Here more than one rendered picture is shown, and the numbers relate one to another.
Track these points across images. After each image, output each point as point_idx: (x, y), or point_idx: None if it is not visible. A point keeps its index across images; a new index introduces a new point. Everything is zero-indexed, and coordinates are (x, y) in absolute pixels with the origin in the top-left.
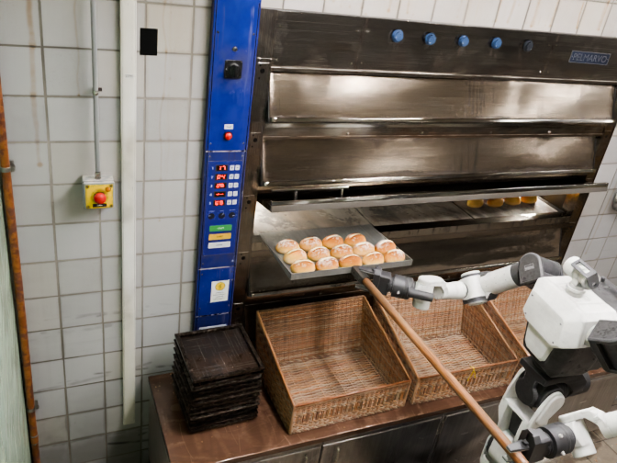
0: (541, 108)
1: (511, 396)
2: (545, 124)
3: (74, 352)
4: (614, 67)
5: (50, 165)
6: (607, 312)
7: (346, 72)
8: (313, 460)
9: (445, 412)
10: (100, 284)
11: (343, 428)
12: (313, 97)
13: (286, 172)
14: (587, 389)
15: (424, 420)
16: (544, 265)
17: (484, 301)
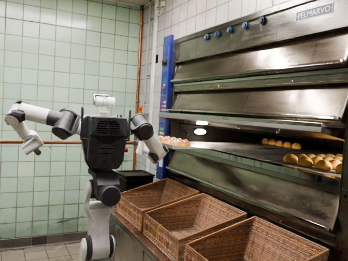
0: (277, 61)
1: None
2: (285, 74)
3: None
4: (343, 12)
5: (143, 101)
6: (85, 115)
7: (192, 58)
8: (114, 231)
9: (142, 245)
10: None
11: (121, 219)
12: (185, 71)
13: (177, 106)
14: (100, 196)
15: (138, 245)
16: (134, 117)
17: (147, 156)
